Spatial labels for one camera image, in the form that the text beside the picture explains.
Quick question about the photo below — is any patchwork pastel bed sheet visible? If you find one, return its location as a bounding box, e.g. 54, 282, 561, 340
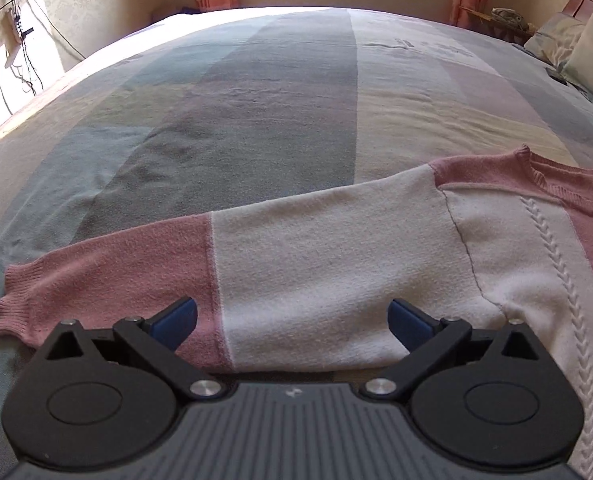
0, 8, 593, 477

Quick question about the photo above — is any black cable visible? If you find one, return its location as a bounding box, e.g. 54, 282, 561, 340
0, 0, 88, 116

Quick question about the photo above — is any pink and white knit sweater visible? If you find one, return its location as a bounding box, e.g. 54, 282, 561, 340
0, 148, 593, 479

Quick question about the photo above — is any wooden nightstand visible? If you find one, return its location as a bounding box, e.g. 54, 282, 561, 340
459, 6, 534, 46

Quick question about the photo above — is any far patchwork pillow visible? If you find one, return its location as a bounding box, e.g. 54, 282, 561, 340
525, 13, 585, 68

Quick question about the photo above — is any small dark object on bed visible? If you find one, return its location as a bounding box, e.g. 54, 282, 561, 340
546, 67, 568, 84

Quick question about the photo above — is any white wall power strip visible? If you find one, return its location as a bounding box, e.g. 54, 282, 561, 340
8, 6, 34, 44

